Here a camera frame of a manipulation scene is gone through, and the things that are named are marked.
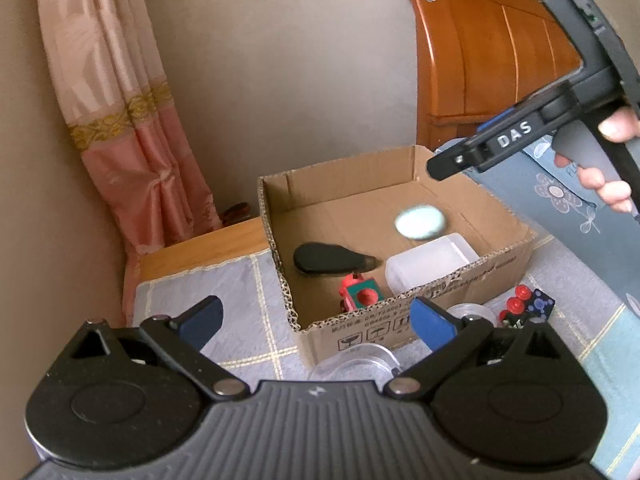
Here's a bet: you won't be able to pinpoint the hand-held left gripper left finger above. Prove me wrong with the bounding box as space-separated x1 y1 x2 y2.
67 295 251 402

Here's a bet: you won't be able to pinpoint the black oval object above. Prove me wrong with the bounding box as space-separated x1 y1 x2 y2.
292 242 384 277

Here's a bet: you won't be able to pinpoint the dark red round object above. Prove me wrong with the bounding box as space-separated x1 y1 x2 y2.
222 202 251 224

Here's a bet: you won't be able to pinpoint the pink satin curtain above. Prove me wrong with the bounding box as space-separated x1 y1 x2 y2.
32 0 224 326

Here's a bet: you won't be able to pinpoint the checked bed sheet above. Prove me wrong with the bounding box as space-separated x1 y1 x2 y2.
131 232 640 480

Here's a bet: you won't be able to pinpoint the wooden bed headboard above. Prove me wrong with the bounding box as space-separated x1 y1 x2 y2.
392 0 586 155

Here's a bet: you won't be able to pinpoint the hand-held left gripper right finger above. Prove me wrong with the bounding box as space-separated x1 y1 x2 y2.
384 296 560 402

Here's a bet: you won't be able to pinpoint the red knob toy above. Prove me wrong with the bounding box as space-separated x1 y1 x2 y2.
499 285 534 329

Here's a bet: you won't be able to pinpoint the cardboard box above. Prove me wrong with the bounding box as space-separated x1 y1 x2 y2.
257 145 539 368

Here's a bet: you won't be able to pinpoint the clear round lid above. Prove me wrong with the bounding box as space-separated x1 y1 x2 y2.
446 303 496 329

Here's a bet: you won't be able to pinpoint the black dice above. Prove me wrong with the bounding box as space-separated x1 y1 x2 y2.
529 288 557 322

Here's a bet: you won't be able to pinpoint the person's right hand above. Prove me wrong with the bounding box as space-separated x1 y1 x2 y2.
554 109 640 213

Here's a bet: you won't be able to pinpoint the clear plastic holder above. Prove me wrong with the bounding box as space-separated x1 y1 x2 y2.
307 343 401 382

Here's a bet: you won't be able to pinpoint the red and green toy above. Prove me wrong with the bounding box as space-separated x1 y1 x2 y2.
338 270 384 314

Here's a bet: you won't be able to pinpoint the light teal brush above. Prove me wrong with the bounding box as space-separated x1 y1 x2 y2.
394 204 445 240

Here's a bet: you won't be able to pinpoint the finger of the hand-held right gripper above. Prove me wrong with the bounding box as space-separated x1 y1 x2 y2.
475 110 518 135
426 139 490 182

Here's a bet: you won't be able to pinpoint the white plastic container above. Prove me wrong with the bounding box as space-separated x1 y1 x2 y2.
384 233 479 297

